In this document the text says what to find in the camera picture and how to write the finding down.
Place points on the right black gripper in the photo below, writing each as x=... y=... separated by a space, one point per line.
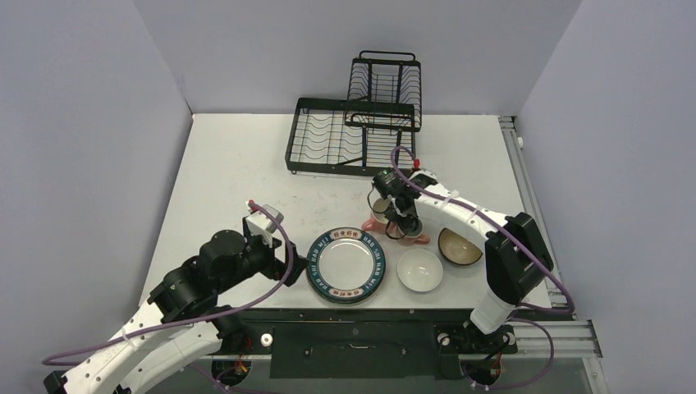
x=399 y=204

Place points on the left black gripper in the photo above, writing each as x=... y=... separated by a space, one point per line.
x=275 y=269

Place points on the small pink mug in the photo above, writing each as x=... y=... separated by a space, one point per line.
x=412 y=235

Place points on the large pink mug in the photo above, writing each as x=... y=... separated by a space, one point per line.
x=377 y=218

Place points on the green rimmed white plate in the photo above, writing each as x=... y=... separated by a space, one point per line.
x=346 y=266

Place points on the black wire dish rack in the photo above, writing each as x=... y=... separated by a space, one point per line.
x=354 y=136

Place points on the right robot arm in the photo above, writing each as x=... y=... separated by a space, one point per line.
x=516 y=256

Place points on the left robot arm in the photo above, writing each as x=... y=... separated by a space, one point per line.
x=181 y=320

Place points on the white bowl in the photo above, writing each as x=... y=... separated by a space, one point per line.
x=420 y=270

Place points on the dark bowl beige inside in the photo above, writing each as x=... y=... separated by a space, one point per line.
x=458 y=250

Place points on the black base panel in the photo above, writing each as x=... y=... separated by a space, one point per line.
x=369 y=343

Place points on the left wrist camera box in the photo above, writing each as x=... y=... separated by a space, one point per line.
x=258 y=223

